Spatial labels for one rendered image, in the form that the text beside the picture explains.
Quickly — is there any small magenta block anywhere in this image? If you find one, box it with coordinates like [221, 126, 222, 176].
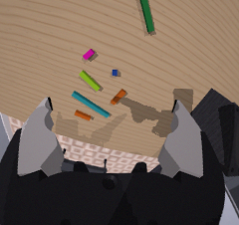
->
[83, 49, 95, 60]

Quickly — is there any turquoise rod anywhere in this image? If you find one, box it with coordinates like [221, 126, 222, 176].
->
[72, 91, 110, 117]

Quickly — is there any orange rod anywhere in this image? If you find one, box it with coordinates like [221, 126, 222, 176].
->
[111, 89, 125, 105]
[75, 110, 91, 121]

